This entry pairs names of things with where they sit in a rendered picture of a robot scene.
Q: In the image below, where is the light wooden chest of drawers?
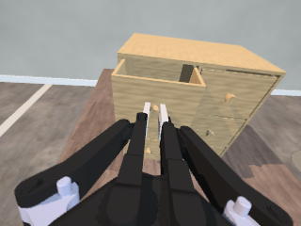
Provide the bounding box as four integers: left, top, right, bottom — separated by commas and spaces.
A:
118, 33, 286, 158

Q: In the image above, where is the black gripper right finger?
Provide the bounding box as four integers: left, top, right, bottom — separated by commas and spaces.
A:
158, 104, 293, 226

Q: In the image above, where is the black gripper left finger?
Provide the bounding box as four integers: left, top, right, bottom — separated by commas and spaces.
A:
14, 103, 151, 226

